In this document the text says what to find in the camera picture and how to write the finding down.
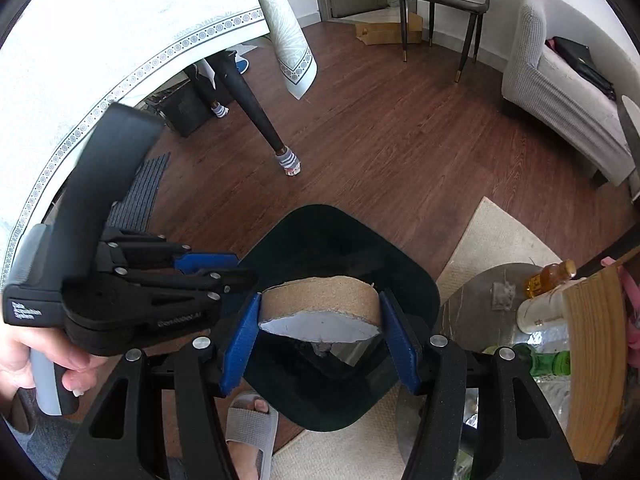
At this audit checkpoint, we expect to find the black handbag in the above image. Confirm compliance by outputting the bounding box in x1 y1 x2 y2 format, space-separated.
552 36 617 101

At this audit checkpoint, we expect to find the beige rug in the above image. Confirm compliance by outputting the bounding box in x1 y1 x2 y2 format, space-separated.
272 196 563 480

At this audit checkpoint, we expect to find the black table leg with sock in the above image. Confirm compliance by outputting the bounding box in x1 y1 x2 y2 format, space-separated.
192 60 231 120
215 50 303 177

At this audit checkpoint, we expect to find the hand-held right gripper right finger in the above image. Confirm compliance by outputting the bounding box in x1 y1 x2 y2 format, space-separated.
378 290 583 480

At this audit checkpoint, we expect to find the green glass bottle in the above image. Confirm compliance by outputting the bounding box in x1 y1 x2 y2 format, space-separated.
510 344 572 378

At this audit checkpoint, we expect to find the black storage box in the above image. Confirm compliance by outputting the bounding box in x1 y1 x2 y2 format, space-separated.
145 80 216 137

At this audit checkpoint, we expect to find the pale green patterned tablecloth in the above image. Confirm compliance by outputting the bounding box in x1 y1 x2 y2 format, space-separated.
0 0 321 281

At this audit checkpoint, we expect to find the dark ribbed floor mat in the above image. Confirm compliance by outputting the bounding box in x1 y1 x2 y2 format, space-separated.
107 154 172 231

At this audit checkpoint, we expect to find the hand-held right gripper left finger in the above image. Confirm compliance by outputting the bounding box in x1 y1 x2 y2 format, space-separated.
59 292 263 480

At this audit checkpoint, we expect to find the dark green waste bin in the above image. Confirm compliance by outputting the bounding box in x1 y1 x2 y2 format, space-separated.
235 204 441 433

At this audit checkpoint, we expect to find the grey slipper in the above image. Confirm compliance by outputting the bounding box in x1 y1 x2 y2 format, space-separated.
225 392 279 480

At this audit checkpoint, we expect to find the curved wooden panel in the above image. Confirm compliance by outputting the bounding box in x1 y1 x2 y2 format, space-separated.
561 264 637 463

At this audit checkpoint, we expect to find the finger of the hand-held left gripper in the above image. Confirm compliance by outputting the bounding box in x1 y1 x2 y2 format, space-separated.
115 267 258 307
102 229 241 276

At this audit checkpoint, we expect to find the person's left hand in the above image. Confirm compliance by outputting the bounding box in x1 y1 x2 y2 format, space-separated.
0 315 103 403

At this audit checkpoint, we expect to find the flat cardboard box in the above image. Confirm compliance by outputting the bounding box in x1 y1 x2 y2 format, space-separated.
355 12 423 46

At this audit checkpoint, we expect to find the brown tape roll white inside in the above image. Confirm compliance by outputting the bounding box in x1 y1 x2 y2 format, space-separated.
257 276 383 343

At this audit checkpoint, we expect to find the person's grey trouser leg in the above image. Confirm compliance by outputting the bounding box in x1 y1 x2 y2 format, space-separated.
7 390 81 480

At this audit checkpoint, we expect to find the grey armchair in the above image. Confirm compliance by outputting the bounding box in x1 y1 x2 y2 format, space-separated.
501 0 638 188

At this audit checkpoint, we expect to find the amber honey bottle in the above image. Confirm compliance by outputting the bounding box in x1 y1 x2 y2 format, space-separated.
524 259 577 301

